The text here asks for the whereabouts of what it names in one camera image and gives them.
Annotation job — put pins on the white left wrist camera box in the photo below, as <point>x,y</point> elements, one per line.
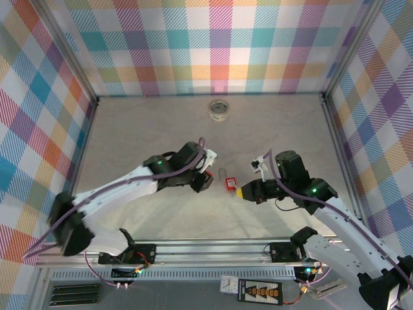
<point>209,158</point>

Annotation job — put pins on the black device with orange display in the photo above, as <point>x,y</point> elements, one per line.
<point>259,292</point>

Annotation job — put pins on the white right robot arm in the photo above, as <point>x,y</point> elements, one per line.
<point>355,245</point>

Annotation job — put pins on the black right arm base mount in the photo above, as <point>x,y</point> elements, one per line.
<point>284,252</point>

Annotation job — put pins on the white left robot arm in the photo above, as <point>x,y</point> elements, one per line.
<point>106,193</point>

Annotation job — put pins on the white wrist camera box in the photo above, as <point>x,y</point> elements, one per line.
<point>259,163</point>
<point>209,158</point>

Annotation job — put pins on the small clock face card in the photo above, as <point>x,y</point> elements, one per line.
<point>229,285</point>

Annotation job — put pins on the black slatted panel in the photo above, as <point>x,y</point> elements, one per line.
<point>75,294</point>

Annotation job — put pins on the beige tape roll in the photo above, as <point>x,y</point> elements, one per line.
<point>218,111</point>

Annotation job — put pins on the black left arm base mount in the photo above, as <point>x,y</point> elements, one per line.
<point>145,253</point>

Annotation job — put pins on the metal bracket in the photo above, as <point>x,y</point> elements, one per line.
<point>326,288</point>

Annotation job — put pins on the perforated metal strip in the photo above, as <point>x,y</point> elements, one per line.
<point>193,274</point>

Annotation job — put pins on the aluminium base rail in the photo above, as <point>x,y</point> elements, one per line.
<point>209,252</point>

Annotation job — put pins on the aluminium frame post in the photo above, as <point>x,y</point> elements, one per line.
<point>67,55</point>
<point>351,48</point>

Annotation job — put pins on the aluminium side rail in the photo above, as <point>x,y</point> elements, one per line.
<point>345,158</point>

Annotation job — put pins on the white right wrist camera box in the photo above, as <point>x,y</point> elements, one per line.
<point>259,163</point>

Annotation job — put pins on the red safety padlock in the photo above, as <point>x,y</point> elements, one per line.
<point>229,184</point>

